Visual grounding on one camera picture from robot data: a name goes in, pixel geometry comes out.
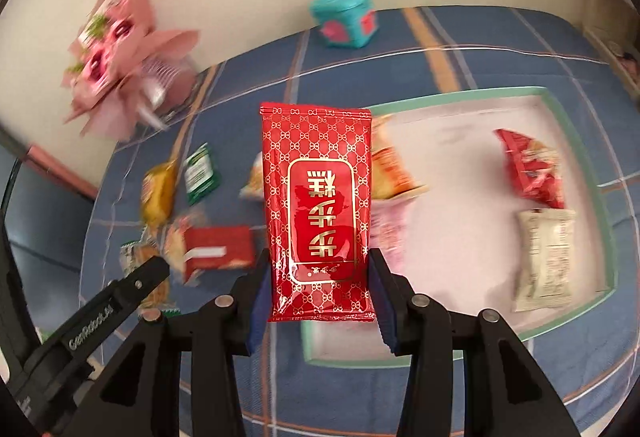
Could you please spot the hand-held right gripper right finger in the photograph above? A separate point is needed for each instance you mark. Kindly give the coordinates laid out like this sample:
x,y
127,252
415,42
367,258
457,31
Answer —
x,y
385,307

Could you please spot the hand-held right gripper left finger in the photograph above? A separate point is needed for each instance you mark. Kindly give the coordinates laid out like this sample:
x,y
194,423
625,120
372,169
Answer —
x,y
257,307

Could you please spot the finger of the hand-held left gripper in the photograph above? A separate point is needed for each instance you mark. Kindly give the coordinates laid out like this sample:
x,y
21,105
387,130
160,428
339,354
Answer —
x,y
147,274

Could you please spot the green edged white snack packet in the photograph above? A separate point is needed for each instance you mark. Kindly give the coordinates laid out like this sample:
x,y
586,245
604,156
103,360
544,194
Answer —
x,y
131,257

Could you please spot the clear packet with red band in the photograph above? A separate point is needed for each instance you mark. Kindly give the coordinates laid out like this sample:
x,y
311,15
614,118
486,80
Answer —
x,y
215,249

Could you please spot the pink snack packet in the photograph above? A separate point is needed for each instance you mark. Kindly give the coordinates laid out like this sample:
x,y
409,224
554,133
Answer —
x,y
390,232

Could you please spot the yellow cake packet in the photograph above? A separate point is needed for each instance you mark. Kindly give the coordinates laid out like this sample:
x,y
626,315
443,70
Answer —
x,y
157,194

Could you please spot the small green snack packet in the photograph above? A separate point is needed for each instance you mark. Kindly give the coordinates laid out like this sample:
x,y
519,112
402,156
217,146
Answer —
x,y
200,174

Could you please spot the teal rimmed white tray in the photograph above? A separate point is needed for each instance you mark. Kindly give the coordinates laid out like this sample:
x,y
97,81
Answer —
x,y
465,227

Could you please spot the red patterned snack packet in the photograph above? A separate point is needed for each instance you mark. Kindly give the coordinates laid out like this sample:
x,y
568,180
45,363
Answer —
x,y
320,197

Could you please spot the orange cream snack packet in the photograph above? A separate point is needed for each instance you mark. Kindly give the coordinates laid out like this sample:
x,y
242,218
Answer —
x,y
392,167

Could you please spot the cream white snack packet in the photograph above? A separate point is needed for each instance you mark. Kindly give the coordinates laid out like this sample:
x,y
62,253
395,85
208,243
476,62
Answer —
x,y
545,257

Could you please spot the red floral snack packet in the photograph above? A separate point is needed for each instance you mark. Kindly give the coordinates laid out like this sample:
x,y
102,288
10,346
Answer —
x,y
530,172

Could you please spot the dark blue furniture panel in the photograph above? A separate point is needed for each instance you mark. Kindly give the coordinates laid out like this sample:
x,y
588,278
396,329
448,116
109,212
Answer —
x,y
45,227

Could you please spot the clear vase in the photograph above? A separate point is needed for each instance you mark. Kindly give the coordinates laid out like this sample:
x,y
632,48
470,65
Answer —
x,y
170,82

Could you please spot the pink flower bouquet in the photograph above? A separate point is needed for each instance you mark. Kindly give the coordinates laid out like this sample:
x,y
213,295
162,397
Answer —
x,y
115,52

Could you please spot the teal toy box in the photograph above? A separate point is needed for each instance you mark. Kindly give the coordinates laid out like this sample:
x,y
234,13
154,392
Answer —
x,y
345,19

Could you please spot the white shelf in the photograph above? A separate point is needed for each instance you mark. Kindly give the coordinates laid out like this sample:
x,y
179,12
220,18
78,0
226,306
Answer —
x,y
607,17

